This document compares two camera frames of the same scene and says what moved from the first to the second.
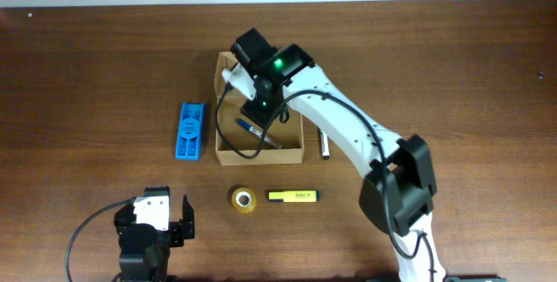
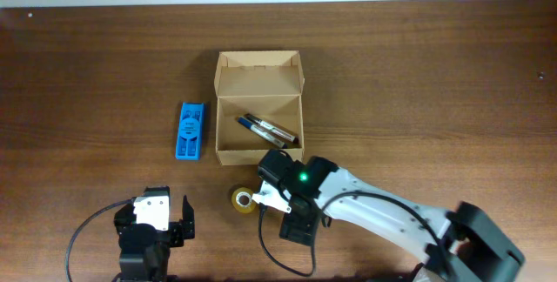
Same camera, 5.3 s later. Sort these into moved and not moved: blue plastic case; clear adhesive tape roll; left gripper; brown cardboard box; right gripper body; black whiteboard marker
Moved: black whiteboard marker; right gripper body
Not moved: clear adhesive tape roll; left gripper; brown cardboard box; blue plastic case
